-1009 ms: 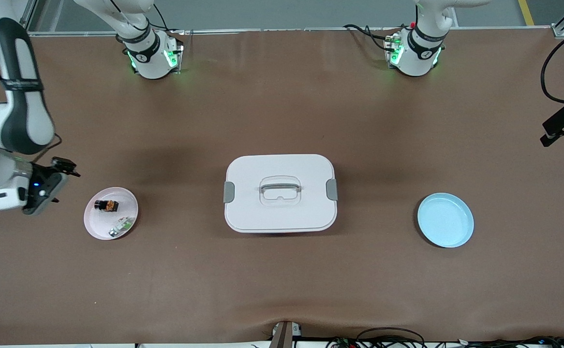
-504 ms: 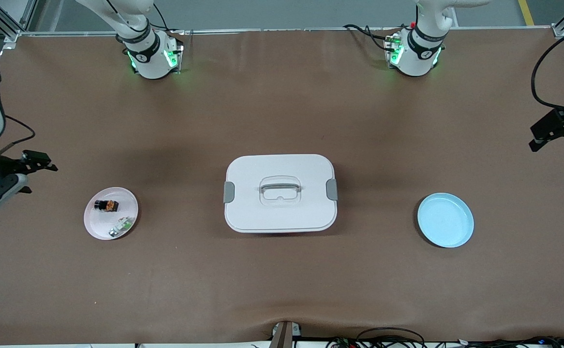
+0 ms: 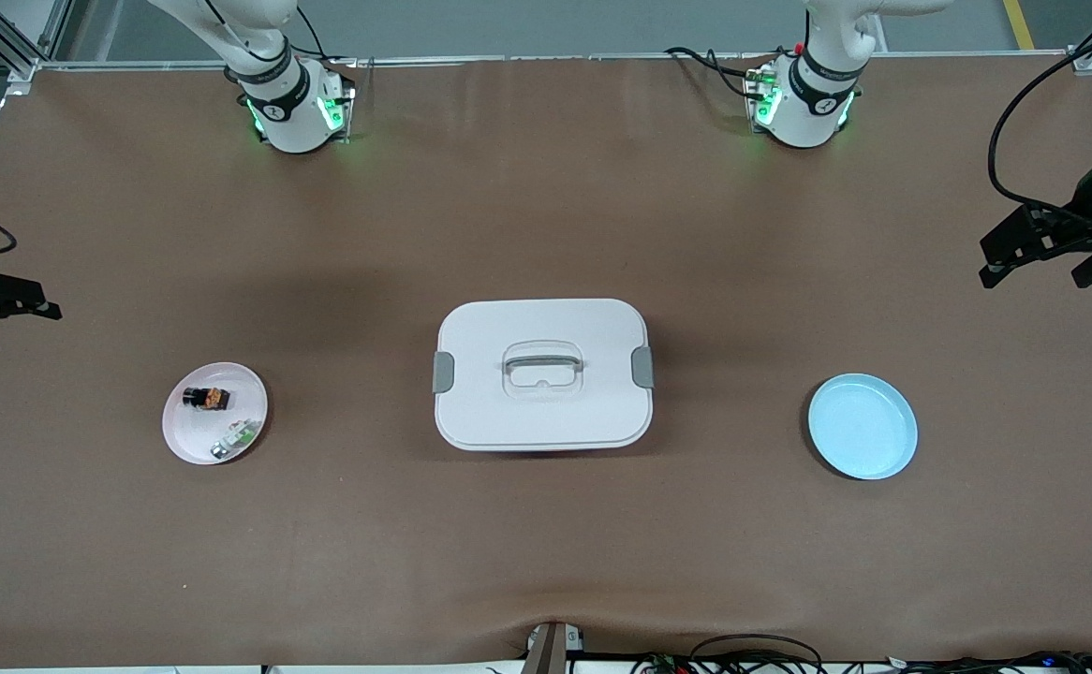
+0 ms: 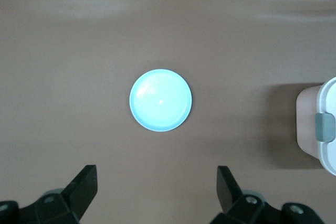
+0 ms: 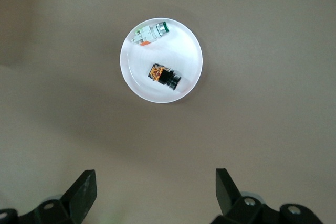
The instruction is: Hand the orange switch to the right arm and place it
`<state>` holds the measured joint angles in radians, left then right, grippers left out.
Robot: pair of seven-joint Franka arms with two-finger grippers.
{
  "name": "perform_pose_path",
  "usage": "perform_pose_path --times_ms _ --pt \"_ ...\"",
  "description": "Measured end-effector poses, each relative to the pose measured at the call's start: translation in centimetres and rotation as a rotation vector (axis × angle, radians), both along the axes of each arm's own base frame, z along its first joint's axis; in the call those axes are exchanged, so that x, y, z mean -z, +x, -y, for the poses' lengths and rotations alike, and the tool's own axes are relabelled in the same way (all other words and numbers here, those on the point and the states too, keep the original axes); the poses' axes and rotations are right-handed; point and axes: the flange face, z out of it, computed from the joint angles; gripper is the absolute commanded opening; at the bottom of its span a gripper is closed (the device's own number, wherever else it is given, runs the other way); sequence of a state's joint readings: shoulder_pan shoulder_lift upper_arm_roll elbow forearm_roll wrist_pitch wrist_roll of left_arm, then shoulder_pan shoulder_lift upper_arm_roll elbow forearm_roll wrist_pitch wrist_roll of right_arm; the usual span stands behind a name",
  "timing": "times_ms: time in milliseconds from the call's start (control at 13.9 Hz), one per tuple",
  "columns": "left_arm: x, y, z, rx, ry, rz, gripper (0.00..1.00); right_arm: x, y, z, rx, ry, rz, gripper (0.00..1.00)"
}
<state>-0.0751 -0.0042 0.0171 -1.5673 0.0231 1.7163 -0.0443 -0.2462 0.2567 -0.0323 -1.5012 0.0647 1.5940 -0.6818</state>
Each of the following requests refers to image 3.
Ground pink plate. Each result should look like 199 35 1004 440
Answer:
161 361 270 466

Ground light blue plate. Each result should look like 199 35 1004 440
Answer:
807 373 920 481

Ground white lidded storage box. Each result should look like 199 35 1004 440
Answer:
433 298 656 453

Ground brown table mat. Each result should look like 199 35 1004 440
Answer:
0 54 1092 667

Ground green and white switch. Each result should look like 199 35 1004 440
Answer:
210 418 261 462

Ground black left base cable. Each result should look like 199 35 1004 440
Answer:
664 45 776 99

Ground black base cable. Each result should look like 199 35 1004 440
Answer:
664 45 776 99
288 7 357 66

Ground black right base cable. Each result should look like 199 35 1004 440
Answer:
288 7 357 66

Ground black cable bundle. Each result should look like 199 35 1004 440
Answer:
630 650 1092 674

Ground black cable loop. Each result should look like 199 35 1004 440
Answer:
690 634 824 674

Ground aluminium table edge rail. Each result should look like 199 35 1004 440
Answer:
7 51 1092 74

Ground brown mount post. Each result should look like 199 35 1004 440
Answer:
522 620 586 674

